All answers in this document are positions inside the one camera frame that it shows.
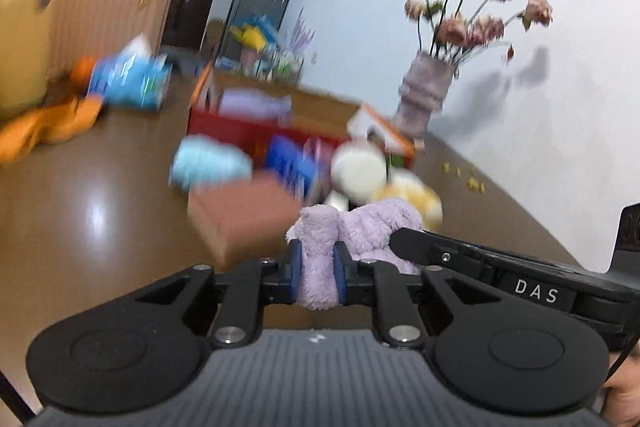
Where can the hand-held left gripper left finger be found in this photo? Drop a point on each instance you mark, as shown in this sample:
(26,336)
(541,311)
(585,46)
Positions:
(293,274)

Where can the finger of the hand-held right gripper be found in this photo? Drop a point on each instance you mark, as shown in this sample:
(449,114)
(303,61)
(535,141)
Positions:
(430,249)

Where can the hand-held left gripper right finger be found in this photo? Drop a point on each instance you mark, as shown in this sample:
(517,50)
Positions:
(340,276)

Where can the purple plush toy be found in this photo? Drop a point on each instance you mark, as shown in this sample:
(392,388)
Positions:
(372,227)

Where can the white alpaca plush yellow sweater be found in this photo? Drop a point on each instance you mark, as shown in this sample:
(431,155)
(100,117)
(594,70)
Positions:
(357,169)

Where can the person's right hand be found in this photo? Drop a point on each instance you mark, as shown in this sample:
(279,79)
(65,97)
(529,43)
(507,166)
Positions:
(626,399)

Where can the scattered yellow petals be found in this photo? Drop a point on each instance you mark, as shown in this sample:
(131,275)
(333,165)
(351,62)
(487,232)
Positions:
(472,182)

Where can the blue printed packet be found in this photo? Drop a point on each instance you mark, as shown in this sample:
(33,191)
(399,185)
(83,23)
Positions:
(290,164)

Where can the blue plush toy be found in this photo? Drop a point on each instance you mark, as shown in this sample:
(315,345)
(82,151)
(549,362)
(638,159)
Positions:
(210,162)

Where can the light lavender plush toy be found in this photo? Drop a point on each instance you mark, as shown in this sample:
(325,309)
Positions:
(252,106)

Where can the storage rack with goods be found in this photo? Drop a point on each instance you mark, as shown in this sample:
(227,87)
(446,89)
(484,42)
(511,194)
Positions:
(270,57)

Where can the dried pink flowers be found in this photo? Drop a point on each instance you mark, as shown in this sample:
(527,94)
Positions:
(455,29)

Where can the yellow toy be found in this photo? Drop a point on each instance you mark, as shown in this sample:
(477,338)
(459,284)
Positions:
(254,38)

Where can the purple lavender bunch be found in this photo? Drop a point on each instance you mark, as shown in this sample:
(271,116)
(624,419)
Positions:
(303,32)

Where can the blue tissue pack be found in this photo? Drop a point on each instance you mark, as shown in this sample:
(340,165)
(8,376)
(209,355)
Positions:
(130,79)

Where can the orange plush toy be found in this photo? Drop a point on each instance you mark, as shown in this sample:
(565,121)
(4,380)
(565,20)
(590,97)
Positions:
(55,122)

